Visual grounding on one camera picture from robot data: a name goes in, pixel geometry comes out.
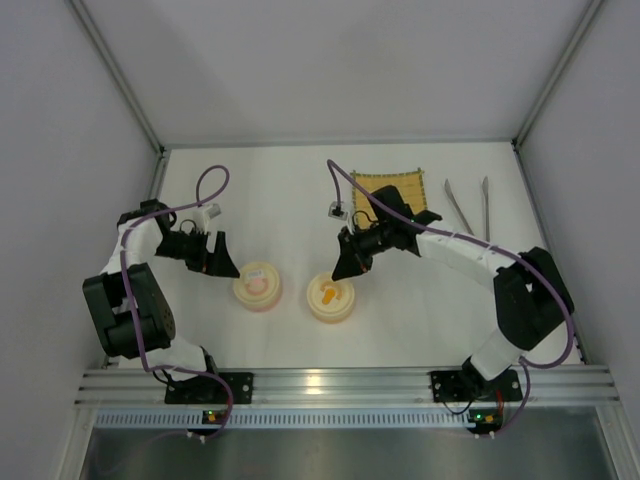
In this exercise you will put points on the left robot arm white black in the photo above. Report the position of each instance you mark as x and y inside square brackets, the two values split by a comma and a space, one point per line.
[131, 315]

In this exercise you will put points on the slotted grey cable duct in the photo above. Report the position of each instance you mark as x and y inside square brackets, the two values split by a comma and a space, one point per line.
[296, 418]

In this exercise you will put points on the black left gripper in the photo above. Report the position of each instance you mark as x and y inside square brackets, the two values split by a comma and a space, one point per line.
[208, 251]

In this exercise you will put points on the upright frame post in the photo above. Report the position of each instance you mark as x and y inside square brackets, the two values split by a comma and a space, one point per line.
[560, 67]
[91, 30]

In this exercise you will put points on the cream lid with pink handle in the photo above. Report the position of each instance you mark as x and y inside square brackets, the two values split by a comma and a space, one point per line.
[258, 270]

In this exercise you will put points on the aluminium frame rail front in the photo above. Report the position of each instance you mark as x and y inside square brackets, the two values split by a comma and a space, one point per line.
[410, 387]

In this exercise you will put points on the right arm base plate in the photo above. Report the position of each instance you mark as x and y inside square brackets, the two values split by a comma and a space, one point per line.
[455, 385]

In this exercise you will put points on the bamboo mat green edge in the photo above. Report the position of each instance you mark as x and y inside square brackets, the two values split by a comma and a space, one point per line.
[409, 184]

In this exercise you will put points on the metal tongs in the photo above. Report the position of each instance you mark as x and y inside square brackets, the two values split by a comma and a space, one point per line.
[477, 221]

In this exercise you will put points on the pink bowl white inside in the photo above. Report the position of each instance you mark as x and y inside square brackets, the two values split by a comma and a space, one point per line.
[258, 295]

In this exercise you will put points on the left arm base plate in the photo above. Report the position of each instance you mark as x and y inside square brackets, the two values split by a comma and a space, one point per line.
[201, 390]

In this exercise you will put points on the left upright frame post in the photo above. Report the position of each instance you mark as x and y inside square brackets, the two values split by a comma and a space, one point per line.
[91, 30]

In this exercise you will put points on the cream lid with orange handle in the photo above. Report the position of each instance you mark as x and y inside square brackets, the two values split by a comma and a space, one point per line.
[323, 289]

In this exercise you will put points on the orange bowl white inside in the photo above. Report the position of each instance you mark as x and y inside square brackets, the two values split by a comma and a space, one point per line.
[332, 313]

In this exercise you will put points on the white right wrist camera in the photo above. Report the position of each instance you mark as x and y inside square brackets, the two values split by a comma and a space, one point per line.
[338, 210]

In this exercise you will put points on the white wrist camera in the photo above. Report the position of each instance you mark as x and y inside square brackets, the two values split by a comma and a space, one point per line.
[205, 217]
[338, 210]

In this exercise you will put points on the right upright frame post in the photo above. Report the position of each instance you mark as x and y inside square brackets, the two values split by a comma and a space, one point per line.
[560, 67]

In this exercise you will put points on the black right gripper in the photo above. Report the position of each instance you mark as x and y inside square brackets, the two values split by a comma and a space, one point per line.
[354, 248]

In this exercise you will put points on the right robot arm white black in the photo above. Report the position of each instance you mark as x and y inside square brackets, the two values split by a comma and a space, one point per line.
[530, 297]

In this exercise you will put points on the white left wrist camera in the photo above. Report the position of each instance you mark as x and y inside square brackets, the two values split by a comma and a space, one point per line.
[205, 217]

